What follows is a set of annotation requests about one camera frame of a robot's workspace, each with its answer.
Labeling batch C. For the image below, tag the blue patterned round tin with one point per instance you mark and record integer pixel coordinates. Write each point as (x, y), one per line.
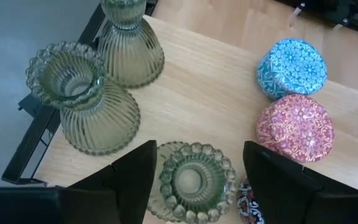
(294, 68)

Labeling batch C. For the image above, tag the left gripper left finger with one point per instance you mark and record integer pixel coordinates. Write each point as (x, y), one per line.
(104, 199)

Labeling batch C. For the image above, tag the wooden shelf black metal frame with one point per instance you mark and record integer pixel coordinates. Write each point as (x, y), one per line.
(204, 93)

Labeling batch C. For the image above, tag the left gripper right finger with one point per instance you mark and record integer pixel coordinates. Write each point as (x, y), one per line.
(291, 193)

